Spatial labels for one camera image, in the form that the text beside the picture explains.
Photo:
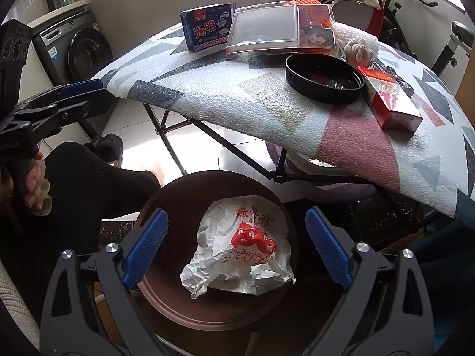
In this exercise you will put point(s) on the grey washing machine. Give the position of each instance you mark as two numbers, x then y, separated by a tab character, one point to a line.
85	55

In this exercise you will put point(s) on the patterned folding table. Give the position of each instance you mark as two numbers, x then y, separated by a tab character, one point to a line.
230	92

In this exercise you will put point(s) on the white lilac round stool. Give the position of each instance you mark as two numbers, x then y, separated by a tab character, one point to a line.
308	165

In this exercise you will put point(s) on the red cloth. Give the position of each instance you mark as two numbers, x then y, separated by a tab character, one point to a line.
376	22

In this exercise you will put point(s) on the person's left hand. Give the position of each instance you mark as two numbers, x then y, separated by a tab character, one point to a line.
35	189

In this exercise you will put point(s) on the brown wooden door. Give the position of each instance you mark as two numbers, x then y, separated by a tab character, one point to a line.
468	89

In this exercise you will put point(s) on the white foam fruit net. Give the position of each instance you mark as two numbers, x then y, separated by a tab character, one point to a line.
358	46

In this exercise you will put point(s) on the red cigarette box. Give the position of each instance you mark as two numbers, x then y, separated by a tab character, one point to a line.
389	104

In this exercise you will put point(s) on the beige knit cushion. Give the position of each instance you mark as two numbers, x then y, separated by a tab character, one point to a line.
15	304

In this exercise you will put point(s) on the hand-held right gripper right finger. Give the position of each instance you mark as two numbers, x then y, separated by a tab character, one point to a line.
328	246

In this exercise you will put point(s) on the dark fuzzy slipper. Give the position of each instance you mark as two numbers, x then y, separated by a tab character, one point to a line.
107	146

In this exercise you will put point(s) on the orange spiky brush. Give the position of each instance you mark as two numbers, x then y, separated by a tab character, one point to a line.
306	2

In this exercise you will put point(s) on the clear plastic food container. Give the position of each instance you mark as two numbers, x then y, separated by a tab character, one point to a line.
263	26

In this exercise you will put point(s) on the red cartoon printed packet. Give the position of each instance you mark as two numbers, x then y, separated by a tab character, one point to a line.
317	29

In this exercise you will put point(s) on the blue printed carton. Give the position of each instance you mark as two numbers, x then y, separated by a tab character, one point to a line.
204	29

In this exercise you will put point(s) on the white paper bag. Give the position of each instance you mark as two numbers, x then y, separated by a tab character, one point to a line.
222	230

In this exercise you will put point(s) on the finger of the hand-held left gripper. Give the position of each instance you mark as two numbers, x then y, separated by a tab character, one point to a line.
89	105
79	89

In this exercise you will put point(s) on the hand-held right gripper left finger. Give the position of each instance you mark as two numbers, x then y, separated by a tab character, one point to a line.
146	244

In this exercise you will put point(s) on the dark printed box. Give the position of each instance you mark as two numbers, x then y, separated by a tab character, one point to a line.
386	222

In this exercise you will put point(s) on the white chair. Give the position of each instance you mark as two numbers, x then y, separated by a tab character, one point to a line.
350	11

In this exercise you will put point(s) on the black round lid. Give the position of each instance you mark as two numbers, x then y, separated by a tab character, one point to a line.
297	78

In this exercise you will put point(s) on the person's leg in black pants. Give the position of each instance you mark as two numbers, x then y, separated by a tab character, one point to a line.
81	185

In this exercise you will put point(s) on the black exercise bike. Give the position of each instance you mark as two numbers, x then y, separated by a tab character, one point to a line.
456	29

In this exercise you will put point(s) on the brown round bin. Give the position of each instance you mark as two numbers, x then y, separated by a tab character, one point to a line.
167	296

